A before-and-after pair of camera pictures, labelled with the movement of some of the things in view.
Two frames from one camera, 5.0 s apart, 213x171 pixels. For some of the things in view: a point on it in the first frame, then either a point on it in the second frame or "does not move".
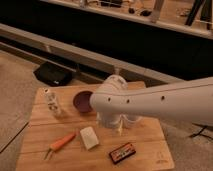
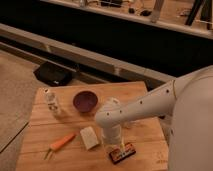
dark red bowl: [81, 101] does not move
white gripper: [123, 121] -> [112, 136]
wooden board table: [64, 134] does not move
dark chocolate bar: [122, 153] does not move
